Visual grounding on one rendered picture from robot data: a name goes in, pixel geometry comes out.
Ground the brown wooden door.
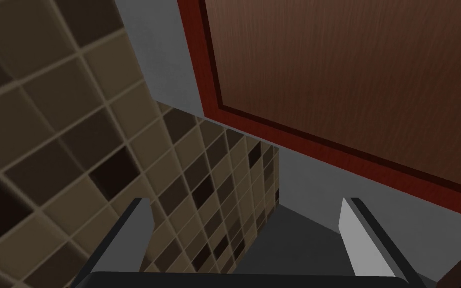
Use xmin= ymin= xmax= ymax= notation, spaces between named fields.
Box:
xmin=204 ymin=0 xmax=461 ymax=192

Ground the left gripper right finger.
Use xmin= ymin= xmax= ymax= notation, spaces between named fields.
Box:
xmin=338 ymin=197 xmax=427 ymax=287

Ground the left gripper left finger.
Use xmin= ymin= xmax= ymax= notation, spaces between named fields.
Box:
xmin=71 ymin=197 xmax=156 ymax=287

